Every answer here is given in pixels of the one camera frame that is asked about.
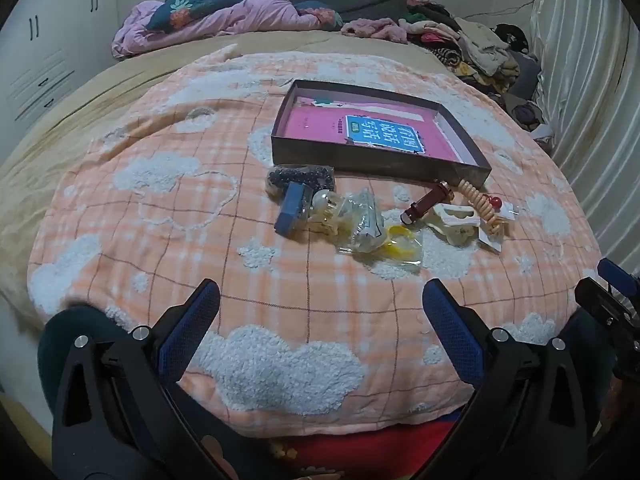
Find pink book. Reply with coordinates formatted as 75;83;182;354
284;97;475;166

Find clear plastic bag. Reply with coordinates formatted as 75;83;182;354
345;187;388;256

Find thin black cable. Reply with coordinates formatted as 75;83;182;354
460;2;533;20

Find shallow dark cardboard box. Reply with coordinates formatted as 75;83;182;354
270;79;493;187

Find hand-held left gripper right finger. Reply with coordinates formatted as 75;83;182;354
415;278;593;480

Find bag of clothes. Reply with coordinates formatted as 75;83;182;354
510;95;556;142

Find dark bead bracelet in bag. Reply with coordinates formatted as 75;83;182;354
265;164;335;198

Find red strap wristwatch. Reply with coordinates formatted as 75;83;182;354
400;182;455;226

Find small blue box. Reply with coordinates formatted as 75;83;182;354
274;182;315;237

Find cream hair claw clip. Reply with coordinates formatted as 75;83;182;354
430;203;481;247

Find peach plaid cloud blanket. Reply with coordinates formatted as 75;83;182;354
27;52;608;428

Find cherry earrings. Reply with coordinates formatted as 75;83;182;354
477;196;521;253

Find yellow hoop earrings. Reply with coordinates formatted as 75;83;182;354
370;224;426;273

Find pink and floral quilt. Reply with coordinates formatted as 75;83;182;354
111;0;346;59

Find black garment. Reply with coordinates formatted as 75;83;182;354
495;25;529;54

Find pile of folded clothes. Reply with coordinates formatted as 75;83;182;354
400;0;543;96

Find white wardrobe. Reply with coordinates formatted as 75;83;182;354
0;0;121;128

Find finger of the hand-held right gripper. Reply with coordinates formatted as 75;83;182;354
574;276;636;332
597;257;640;288

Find cream curtain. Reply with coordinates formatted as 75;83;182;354
527;0;640;281

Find peach spiral hair tie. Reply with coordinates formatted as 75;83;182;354
457;176;501;233

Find red patterned cloth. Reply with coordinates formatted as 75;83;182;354
270;407;463;480

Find beige bed sheet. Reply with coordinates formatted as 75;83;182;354
0;27;451;321

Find grey pillow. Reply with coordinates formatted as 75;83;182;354
509;54;544;102

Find pink fuzzy garment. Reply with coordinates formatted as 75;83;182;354
341;16;411;43

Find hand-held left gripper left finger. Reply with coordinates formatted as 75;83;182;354
50;278;223;480

